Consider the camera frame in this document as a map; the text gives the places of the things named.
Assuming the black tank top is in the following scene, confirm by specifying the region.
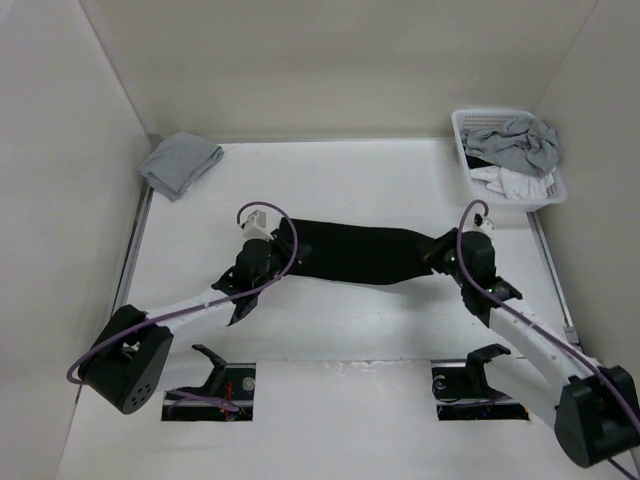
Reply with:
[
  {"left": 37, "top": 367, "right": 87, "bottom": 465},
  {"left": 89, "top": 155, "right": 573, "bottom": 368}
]
[{"left": 277, "top": 219, "right": 433, "bottom": 286}]

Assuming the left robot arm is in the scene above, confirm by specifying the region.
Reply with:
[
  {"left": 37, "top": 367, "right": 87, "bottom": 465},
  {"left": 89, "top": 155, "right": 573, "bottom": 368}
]
[{"left": 70, "top": 230, "right": 312, "bottom": 415}]

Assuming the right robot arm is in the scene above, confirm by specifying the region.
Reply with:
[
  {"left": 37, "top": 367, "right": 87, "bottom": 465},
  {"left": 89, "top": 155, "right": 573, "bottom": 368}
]
[{"left": 418, "top": 229, "right": 639, "bottom": 468}]

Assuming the crumpled white tank top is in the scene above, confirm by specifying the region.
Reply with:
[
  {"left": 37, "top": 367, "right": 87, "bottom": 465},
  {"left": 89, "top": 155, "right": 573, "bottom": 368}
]
[{"left": 470, "top": 166, "right": 553, "bottom": 200}]

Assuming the folded grey tank top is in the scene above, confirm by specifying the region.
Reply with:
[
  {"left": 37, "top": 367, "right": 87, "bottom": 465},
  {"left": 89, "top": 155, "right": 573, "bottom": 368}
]
[{"left": 138, "top": 132, "right": 224, "bottom": 202}]

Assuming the crumpled grey tank top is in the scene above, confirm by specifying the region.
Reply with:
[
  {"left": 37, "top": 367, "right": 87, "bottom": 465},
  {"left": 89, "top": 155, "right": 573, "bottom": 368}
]
[{"left": 461, "top": 117, "right": 560, "bottom": 178}]

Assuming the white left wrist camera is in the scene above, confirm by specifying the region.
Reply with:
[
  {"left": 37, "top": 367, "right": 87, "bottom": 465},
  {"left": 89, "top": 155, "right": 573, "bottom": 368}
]
[{"left": 241, "top": 210, "right": 272, "bottom": 241}]

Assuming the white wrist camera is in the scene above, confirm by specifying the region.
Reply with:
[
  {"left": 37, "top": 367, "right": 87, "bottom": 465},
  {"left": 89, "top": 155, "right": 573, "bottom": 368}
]
[
  {"left": 473, "top": 213, "right": 495, "bottom": 236},
  {"left": 241, "top": 210, "right": 272, "bottom": 241}
]

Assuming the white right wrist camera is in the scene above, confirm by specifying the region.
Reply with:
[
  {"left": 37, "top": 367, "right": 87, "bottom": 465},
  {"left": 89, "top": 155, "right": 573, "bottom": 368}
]
[{"left": 473, "top": 213, "right": 495, "bottom": 236}]

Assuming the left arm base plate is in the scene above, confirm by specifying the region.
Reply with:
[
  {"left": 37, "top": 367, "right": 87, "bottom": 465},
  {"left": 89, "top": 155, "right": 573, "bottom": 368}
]
[{"left": 161, "top": 364, "right": 256, "bottom": 423}]

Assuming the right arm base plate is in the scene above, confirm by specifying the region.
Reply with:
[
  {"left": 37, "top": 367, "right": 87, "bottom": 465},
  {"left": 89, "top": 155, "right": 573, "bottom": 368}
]
[{"left": 431, "top": 362, "right": 530, "bottom": 422}]

